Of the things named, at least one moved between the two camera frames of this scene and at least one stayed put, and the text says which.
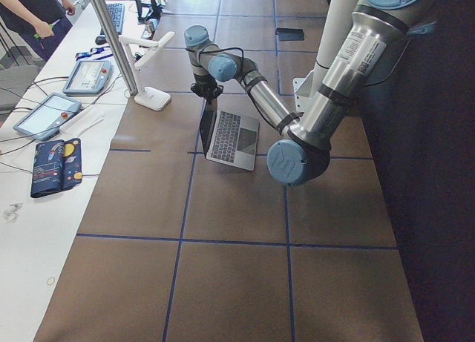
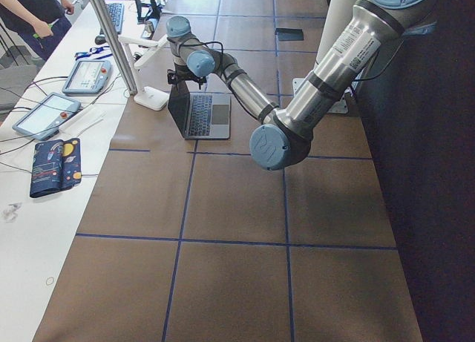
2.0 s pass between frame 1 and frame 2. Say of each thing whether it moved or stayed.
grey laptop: moved
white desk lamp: stayed
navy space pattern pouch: stayed
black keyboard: stayed
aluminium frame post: stayed
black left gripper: moved
